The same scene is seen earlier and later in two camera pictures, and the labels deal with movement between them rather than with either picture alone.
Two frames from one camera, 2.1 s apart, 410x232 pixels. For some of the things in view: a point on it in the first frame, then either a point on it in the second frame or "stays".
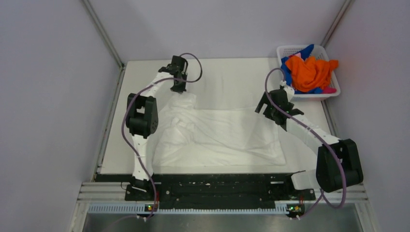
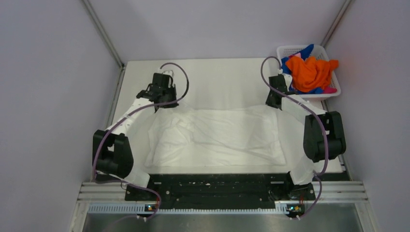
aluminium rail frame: (112, 193) stays
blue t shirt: (305, 53) stays
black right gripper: (267, 112) -> (268, 101)
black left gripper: (179, 89) -> (172, 88)
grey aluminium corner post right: (336, 22) stays
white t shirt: (186, 136) stays
